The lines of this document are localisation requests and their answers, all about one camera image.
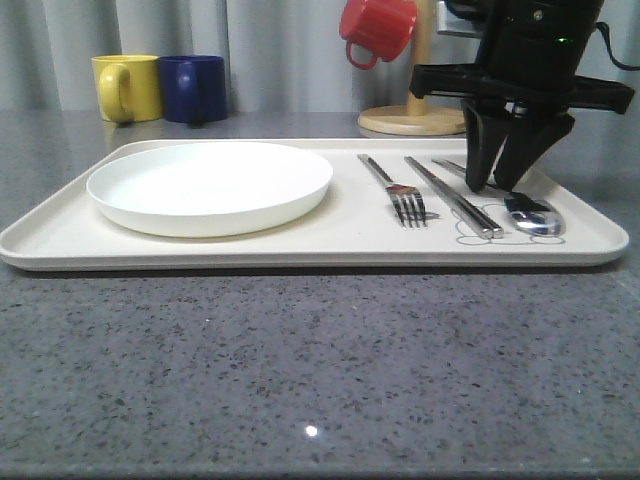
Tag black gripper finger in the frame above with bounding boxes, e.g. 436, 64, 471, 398
461, 98, 513, 192
493, 112, 574, 191

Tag yellow mug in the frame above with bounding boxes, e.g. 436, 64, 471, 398
91, 54, 163, 123

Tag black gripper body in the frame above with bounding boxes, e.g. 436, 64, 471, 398
410, 1, 634, 114

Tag grey pleated curtain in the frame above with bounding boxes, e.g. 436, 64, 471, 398
0, 0, 640, 114

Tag white round plate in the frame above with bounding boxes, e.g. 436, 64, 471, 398
86, 141, 334, 238

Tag wooden mug tree stand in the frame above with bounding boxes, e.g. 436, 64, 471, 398
358, 0, 465, 136

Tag dark blue mug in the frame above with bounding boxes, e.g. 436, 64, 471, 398
157, 55, 228, 124

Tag silver fork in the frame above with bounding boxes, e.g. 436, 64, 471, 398
356, 153, 427, 229

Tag beige rabbit serving tray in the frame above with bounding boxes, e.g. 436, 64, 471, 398
1, 138, 629, 271

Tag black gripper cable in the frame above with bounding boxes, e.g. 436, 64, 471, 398
593, 20, 640, 71

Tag silver spoon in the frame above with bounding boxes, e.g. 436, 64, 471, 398
424, 168, 564, 239

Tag red ribbed mug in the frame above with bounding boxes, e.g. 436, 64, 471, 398
339, 0, 418, 70

